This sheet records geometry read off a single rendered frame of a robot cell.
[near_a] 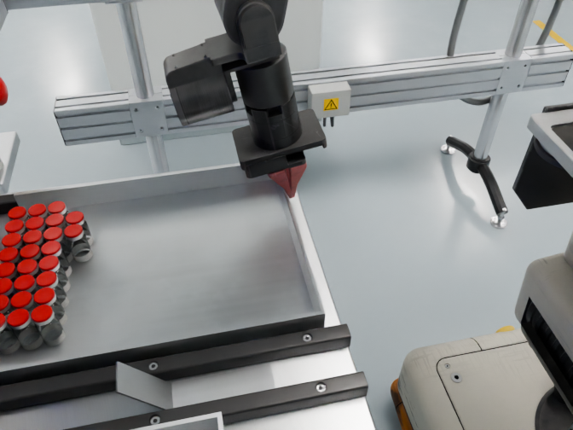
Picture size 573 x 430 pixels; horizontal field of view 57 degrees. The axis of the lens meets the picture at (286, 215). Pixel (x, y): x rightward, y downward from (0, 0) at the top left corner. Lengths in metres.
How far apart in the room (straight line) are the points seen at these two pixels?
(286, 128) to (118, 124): 1.08
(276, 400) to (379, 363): 1.10
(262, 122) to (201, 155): 1.67
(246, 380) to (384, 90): 1.29
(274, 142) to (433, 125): 1.92
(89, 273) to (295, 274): 0.24
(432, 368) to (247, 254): 0.74
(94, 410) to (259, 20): 0.40
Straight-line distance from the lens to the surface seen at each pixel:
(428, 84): 1.76
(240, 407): 0.52
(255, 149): 0.61
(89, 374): 0.57
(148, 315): 0.61
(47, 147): 2.48
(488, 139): 2.05
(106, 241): 0.70
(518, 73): 1.91
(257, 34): 0.51
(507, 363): 1.36
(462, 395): 1.28
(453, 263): 1.88
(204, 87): 0.55
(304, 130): 0.62
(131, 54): 1.53
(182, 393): 0.56
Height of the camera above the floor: 1.37
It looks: 44 degrees down
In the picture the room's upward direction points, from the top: straight up
